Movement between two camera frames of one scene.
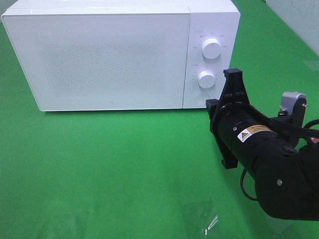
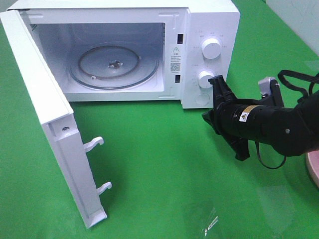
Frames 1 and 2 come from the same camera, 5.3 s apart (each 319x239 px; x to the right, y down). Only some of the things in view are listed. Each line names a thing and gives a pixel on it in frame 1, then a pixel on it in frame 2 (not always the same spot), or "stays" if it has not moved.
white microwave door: x=79 y=61 -> x=58 y=120
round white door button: x=201 y=98 stays
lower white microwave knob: x=206 y=79 stays
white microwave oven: x=90 y=55 stays
